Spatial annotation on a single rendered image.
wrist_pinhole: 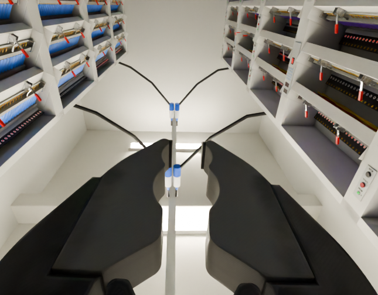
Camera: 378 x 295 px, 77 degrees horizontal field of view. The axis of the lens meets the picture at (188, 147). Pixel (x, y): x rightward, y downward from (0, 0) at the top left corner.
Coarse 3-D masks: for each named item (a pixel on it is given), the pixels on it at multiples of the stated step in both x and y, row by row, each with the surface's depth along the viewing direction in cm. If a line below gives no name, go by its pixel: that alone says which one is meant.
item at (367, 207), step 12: (372, 144) 74; (372, 156) 74; (360, 168) 78; (372, 180) 74; (348, 192) 84; (372, 192) 74; (348, 204) 84; (360, 204) 78; (372, 204) 75; (360, 216) 78; (372, 216) 78
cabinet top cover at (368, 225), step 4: (344, 200) 86; (340, 204) 88; (360, 220) 78; (364, 220) 77; (368, 220) 77; (372, 220) 77; (376, 220) 77; (356, 224) 80; (360, 224) 78; (364, 224) 77; (368, 224) 76; (372, 224) 76; (376, 224) 76; (360, 228) 78; (364, 228) 77; (368, 228) 75; (372, 228) 74; (376, 228) 74; (364, 232) 77; (368, 232) 75; (372, 232) 73; (376, 232) 73; (368, 236) 75; (372, 236) 73; (376, 236) 72; (372, 240) 73; (376, 240) 72; (376, 244) 72; (376, 248) 72
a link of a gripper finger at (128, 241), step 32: (128, 160) 10; (160, 160) 10; (96, 192) 8; (128, 192) 9; (160, 192) 10; (96, 224) 7; (128, 224) 7; (160, 224) 7; (64, 256) 6; (96, 256) 6; (128, 256) 6; (160, 256) 7
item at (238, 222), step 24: (216, 144) 12; (216, 168) 10; (240, 168) 10; (216, 192) 10; (240, 192) 9; (264, 192) 9; (216, 216) 8; (240, 216) 8; (264, 216) 8; (216, 240) 7; (240, 240) 7; (264, 240) 7; (288, 240) 7; (216, 264) 7; (240, 264) 6; (264, 264) 6; (288, 264) 6
